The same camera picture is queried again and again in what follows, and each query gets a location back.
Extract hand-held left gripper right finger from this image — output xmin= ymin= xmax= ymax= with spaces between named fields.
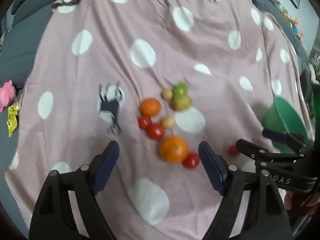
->
xmin=198 ymin=141 xmax=293 ymax=240

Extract person's right hand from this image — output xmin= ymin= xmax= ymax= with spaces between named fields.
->
xmin=284 ymin=191 xmax=320 ymax=217

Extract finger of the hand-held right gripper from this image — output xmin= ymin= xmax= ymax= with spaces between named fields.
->
xmin=262 ymin=129 xmax=313 ymax=147
xmin=236 ymin=139 xmax=305 ymax=167

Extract green round fruit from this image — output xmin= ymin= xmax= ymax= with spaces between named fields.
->
xmin=173 ymin=83 xmax=188 ymax=97

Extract red cherry tomato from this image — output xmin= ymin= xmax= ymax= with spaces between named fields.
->
xmin=227 ymin=144 xmax=240 ymax=157
xmin=137 ymin=116 xmax=153 ymax=130
xmin=146 ymin=123 xmax=165 ymax=140
xmin=182 ymin=152 xmax=200 ymax=170

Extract pink plush toy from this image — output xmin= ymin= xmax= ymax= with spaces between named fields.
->
xmin=0 ymin=79 xmax=17 ymax=113

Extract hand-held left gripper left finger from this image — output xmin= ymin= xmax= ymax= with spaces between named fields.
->
xmin=29 ymin=141 xmax=120 ymax=240

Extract small tangerine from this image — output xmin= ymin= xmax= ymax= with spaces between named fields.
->
xmin=139 ymin=98 xmax=161 ymax=117

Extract pink white-dotted blanket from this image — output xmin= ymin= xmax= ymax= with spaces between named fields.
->
xmin=5 ymin=0 xmax=316 ymax=240

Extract yellow snack packet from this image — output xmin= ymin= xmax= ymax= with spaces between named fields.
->
xmin=5 ymin=101 xmax=21 ymax=138

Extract green plastic bowl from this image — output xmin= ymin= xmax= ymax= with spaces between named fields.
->
xmin=262 ymin=96 xmax=308 ymax=155

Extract yellow-green round fruit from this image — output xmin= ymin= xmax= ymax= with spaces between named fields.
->
xmin=171 ymin=94 xmax=193 ymax=111

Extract colourful plush toys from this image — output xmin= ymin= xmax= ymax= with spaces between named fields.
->
xmin=280 ymin=4 xmax=305 ymax=42

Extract large orange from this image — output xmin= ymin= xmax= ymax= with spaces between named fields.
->
xmin=159 ymin=135 xmax=189 ymax=164

